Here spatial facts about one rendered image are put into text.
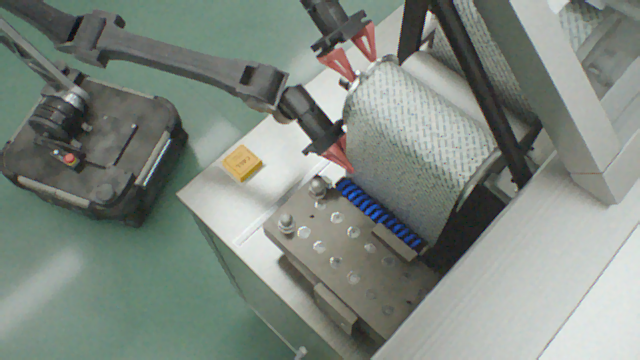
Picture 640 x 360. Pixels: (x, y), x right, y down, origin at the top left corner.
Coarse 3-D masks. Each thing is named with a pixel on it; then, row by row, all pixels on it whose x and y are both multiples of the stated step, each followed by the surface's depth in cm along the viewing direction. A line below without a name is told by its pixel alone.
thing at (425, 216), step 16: (352, 144) 99; (352, 160) 104; (368, 160) 99; (384, 160) 94; (352, 176) 110; (368, 176) 104; (384, 176) 99; (400, 176) 94; (368, 192) 109; (384, 192) 103; (400, 192) 98; (416, 192) 93; (384, 208) 109; (400, 208) 103; (416, 208) 98; (432, 208) 93; (416, 224) 103; (432, 224) 97; (432, 240) 102
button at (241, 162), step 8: (240, 144) 128; (232, 152) 127; (240, 152) 127; (248, 152) 127; (224, 160) 126; (232, 160) 126; (240, 160) 126; (248, 160) 126; (256, 160) 126; (232, 168) 125; (240, 168) 125; (248, 168) 125; (256, 168) 127; (240, 176) 124; (248, 176) 126
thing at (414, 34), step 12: (408, 0) 113; (420, 0) 110; (408, 12) 115; (420, 12) 112; (432, 12) 118; (408, 24) 118; (420, 24) 115; (432, 24) 126; (408, 36) 121; (420, 36) 119; (432, 36) 127; (408, 48) 124
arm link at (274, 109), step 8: (280, 72) 102; (280, 80) 106; (280, 88) 102; (280, 96) 102; (248, 104) 101; (256, 104) 101; (264, 104) 101; (272, 104) 103; (272, 112) 103; (280, 112) 108; (280, 120) 111; (288, 120) 109
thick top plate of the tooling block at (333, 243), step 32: (320, 224) 107; (352, 224) 107; (288, 256) 109; (320, 256) 104; (352, 256) 104; (384, 256) 104; (352, 288) 101; (384, 288) 101; (416, 288) 101; (384, 320) 98
